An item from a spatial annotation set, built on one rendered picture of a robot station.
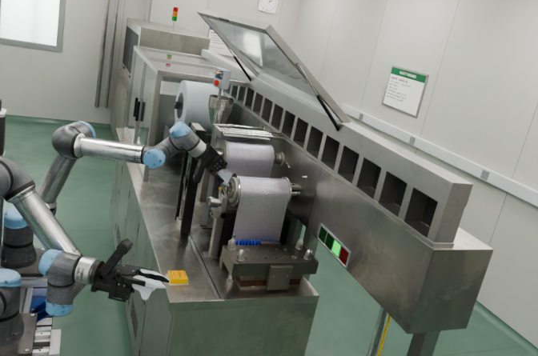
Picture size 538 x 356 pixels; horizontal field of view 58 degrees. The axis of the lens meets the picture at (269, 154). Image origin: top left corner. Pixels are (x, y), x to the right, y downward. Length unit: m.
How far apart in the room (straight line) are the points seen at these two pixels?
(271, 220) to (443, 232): 0.91
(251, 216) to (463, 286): 0.95
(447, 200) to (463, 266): 0.26
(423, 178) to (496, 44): 3.20
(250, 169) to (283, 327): 0.74
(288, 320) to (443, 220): 0.95
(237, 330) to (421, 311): 0.82
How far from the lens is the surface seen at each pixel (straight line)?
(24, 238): 2.30
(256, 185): 2.17
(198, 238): 2.49
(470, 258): 1.70
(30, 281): 2.38
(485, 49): 4.79
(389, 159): 1.76
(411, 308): 1.68
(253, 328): 2.19
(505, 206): 4.45
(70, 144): 2.05
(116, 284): 1.49
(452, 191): 1.54
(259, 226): 2.24
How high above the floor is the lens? 2.00
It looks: 15 degrees down
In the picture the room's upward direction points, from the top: 11 degrees clockwise
